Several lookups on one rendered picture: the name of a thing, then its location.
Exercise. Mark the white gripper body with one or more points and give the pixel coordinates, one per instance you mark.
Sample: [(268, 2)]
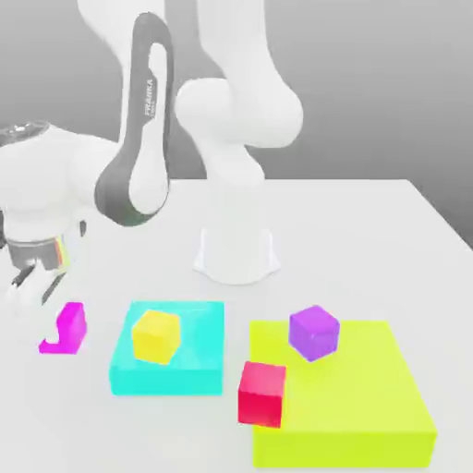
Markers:
[(35, 286)]

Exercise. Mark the small magenta cube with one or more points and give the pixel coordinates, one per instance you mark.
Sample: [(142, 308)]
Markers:
[(74, 329)]

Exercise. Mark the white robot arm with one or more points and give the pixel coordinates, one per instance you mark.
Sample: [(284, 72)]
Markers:
[(236, 207)]

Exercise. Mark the small yellow cube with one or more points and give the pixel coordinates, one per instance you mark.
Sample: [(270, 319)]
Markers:
[(157, 338)]

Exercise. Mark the small red cube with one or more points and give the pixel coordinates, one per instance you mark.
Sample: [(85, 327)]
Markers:
[(261, 395)]

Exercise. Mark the small purple cube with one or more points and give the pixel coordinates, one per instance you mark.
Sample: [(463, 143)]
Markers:
[(314, 332)]

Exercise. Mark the large cyan box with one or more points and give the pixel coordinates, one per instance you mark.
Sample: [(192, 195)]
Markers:
[(166, 380)]

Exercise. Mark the large yellow-green box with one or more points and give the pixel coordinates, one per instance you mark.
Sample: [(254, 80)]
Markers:
[(351, 406)]

